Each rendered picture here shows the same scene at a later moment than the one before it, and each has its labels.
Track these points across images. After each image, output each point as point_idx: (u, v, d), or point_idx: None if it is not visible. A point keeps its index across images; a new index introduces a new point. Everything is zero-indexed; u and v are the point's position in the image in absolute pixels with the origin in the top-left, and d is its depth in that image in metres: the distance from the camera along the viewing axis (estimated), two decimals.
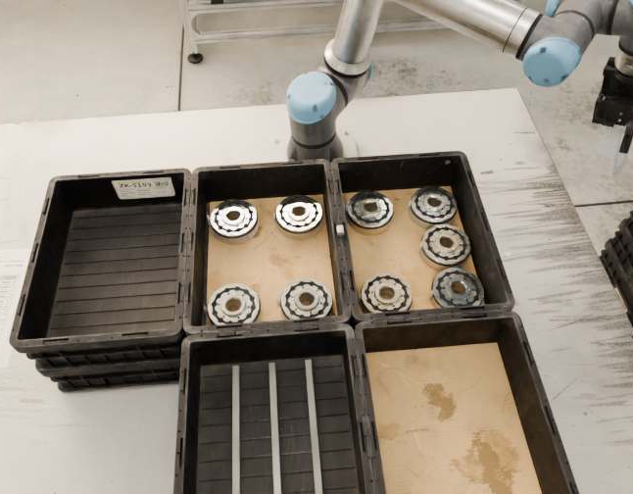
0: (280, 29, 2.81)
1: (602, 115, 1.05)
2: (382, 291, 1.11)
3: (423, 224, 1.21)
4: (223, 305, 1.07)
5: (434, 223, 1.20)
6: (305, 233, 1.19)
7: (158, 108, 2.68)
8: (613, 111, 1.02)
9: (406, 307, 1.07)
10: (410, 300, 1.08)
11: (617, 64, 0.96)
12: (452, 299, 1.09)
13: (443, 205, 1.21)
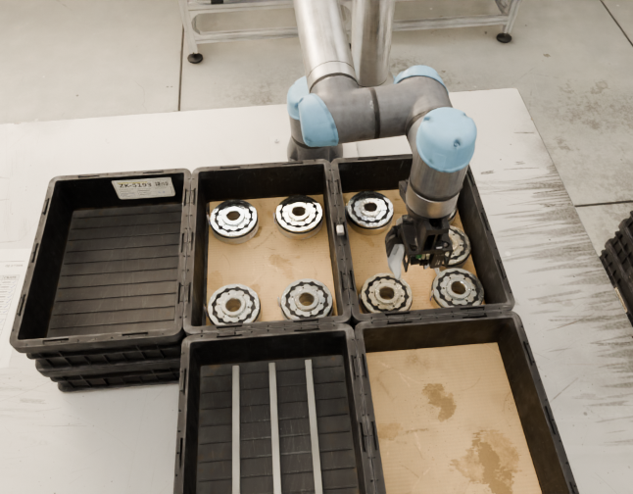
0: (280, 29, 2.81)
1: (440, 256, 0.90)
2: (382, 291, 1.11)
3: None
4: (223, 305, 1.07)
5: None
6: (305, 233, 1.19)
7: (158, 108, 2.68)
8: (446, 238, 0.89)
9: (406, 307, 1.07)
10: (410, 300, 1.08)
11: (452, 208, 0.81)
12: (452, 299, 1.09)
13: None
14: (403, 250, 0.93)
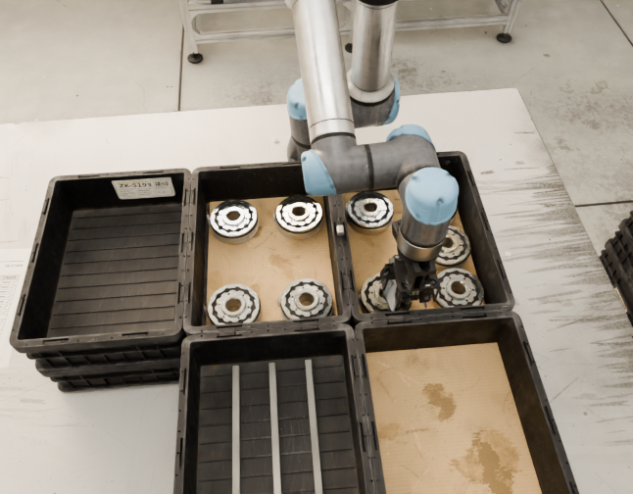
0: (280, 29, 2.81)
1: (429, 292, 0.99)
2: (382, 291, 1.11)
3: None
4: (223, 305, 1.07)
5: None
6: (305, 233, 1.19)
7: (158, 108, 2.68)
8: (433, 275, 0.99)
9: (406, 307, 1.07)
10: (410, 300, 1.08)
11: (438, 252, 0.90)
12: (452, 299, 1.09)
13: None
14: (396, 285, 1.02)
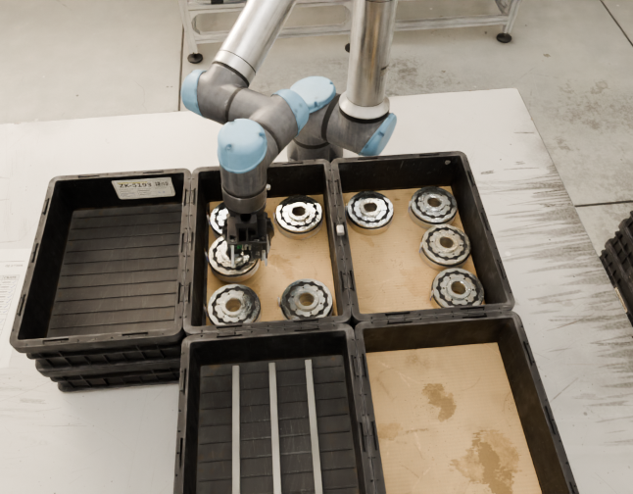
0: (280, 29, 2.81)
1: (262, 248, 1.03)
2: None
3: (423, 224, 1.21)
4: (223, 305, 1.07)
5: (434, 223, 1.20)
6: (305, 233, 1.19)
7: (158, 108, 2.68)
8: (267, 232, 1.02)
9: (249, 266, 1.11)
10: (254, 259, 1.12)
11: (259, 205, 0.94)
12: (452, 299, 1.09)
13: (443, 205, 1.21)
14: None
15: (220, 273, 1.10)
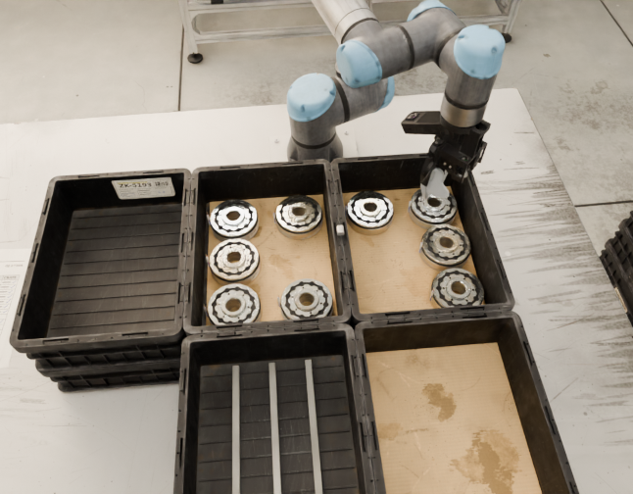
0: (280, 29, 2.81)
1: None
2: (232, 256, 1.16)
3: (423, 224, 1.21)
4: (223, 305, 1.07)
5: (434, 223, 1.20)
6: (305, 233, 1.19)
7: (158, 108, 2.68)
8: None
9: (250, 271, 1.12)
10: (255, 265, 1.13)
11: None
12: (452, 299, 1.09)
13: (443, 205, 1.21)
14: (441, 171, 1.05)
15: (221, 278, 1.12)
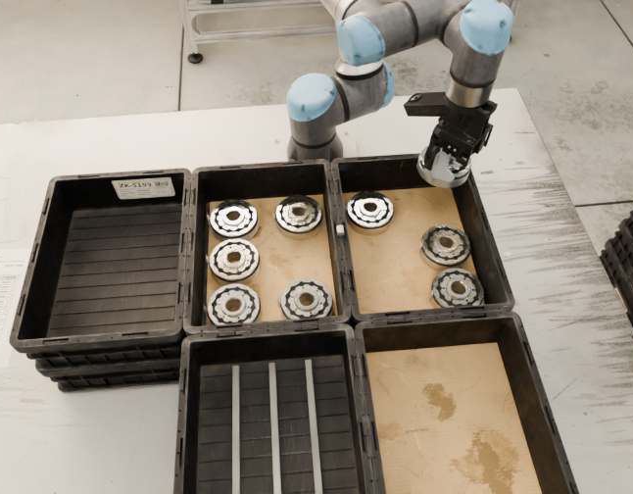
0: (280, 29, 2.81)
1: None
2: (232, 256, 1.16)
3: (434, 181, 1.10)
4: (223, 305, 1.07)
5: None
6: (305, 233, 1.19)
7: (158, 108, 2.68)
8: None
9: (250, 271, 1.12)
10: (255, 265, 1.13)
11: None
12: (452, 299, 1.09)
13: None
14: (446, 154, 1.02)
15: (221, 278, 1.12)
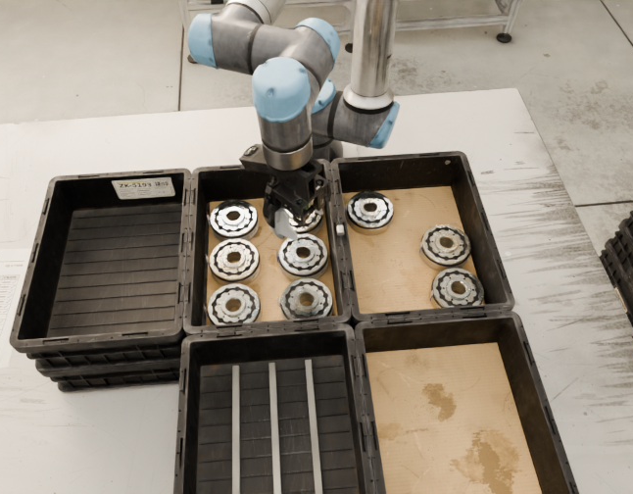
0: None
1: None
2: (232, 256, 1.16)
3: (291, 276, 1.14)
4: (223, 305, 1.07)
5: (301, 276, 1.12)
6: (305, 233, 1.19)
7: (158, 108, 2.68)
8: None
9: (250, 271, 1.12)
10: (255, 265, 1.13)
11: (312, 146, 0.83)
12: (452, 299, 1.09)
13: (312, 256, 1.14)
14: (285, 212, 0.93)
15: (221, 278, 1.12)
